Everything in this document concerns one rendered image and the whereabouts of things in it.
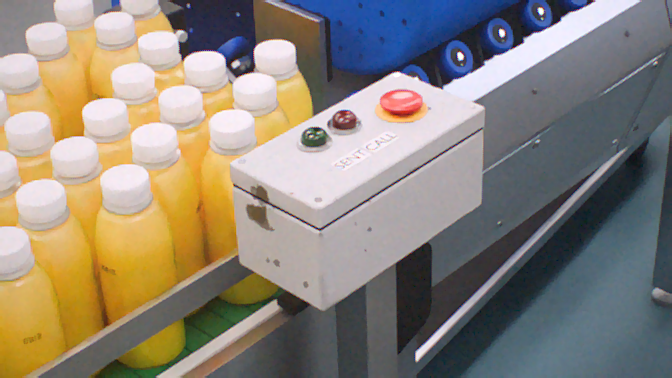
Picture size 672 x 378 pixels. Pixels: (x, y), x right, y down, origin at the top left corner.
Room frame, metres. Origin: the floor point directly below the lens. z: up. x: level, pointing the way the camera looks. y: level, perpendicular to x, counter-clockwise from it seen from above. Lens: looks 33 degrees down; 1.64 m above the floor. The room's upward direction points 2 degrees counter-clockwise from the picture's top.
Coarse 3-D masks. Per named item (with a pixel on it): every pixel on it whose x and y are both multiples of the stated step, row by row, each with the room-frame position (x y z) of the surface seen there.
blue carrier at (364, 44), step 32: (288, 0) 1.34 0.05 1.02; (320, 0) 1.31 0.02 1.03; (352, 0) 1.27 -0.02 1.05; (384, 0) 1.24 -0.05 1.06; (416, 0) 1.21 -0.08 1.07; (448, 0) 1.22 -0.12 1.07; (480, 0) 1.27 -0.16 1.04; (512, 0) 1.35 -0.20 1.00; (352, 32) 1.28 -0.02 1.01; (384, 32) 1.24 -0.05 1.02; (416, 32) 1.21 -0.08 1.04; (448, 32) 1.26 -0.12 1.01; (352, 64) 1.28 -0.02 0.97; (384, 64) 1.24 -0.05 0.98
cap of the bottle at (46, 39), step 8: (40, 24) 1.18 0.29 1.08; (48, 24) 1.18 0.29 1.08; (56, 24) 1.18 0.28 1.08; (32, 32) 1.16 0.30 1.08; (40, 32) 1.16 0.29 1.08; (48, 32) 1.16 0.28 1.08; (56, 32) 1.16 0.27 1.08; (64, 32) 1.16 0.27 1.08; (32, 40) 1.15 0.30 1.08; (40, 40) 1.15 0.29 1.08; (48, 40) 1.15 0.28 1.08; (56, 40) 1.15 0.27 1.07; (64, 40) 1.16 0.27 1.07; (32, 48) 1.15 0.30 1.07; (40, 48) 1.15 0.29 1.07; (48, 48) 1.15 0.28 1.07; (56, 48) 1.15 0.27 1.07; (64, 48) 1.16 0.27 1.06
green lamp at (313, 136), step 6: (312, 126) 0.90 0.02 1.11; (306, 132) 0.89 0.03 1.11; (312, 132) 0.89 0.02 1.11; (318, 132) 0.89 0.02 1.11; (324, 132) 0.89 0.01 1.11; (306, 138) 0.89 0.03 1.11; (312, 138) 0.89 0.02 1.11; (318, 138) 0.89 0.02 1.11; (324, 138) 0.89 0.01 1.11; (306, 144) 0.89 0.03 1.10; (312, 144) 0.89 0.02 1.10; (318, 144) 0.89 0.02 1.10; (324, 144) 0.89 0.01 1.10
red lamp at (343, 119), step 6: (336, 114) 0.92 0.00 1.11; (342, 114) 0.92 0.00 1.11; (348, 114) 0.92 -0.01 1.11; (354, 114) 0.92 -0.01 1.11; (336, 120) 0.91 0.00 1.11; (342, 120) 0.91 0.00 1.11; (348, 120) 0.91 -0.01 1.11; (354, 120) 0.91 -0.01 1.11; (336, 126) 0.91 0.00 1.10; (342, 126) 0.91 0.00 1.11; (348, 126) 0.91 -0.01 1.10; (354, 126) 0.91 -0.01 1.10
